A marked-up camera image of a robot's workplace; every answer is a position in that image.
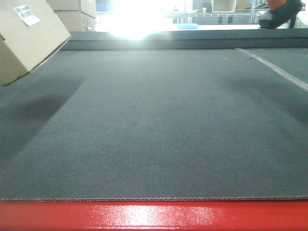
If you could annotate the orange black barcode scanner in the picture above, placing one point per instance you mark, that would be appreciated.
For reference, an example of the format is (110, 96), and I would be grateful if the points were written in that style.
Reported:
(274, 18)

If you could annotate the blue tray on table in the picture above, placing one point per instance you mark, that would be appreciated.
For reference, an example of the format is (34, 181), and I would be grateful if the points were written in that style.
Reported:
(187, 26)

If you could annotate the white barcode label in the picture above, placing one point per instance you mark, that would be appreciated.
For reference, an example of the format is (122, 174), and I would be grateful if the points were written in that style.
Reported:
(26, 14)

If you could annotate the stacked cardboard boxes background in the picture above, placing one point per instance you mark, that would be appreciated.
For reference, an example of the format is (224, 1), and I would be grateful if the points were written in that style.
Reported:
(76, 15)

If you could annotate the white plastic bin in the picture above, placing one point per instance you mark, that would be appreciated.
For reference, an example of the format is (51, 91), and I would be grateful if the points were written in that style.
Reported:
(223, 6)

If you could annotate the metal shelving rack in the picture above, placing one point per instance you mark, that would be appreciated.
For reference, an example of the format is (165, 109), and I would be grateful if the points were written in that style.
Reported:
(246, 12)

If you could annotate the cardboard package box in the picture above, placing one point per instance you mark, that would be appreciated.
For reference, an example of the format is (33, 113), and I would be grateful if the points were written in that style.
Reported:
(23, 48)

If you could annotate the red metal conveyor frame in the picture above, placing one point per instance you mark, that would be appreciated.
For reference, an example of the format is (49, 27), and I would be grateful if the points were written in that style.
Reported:
(286, 215)

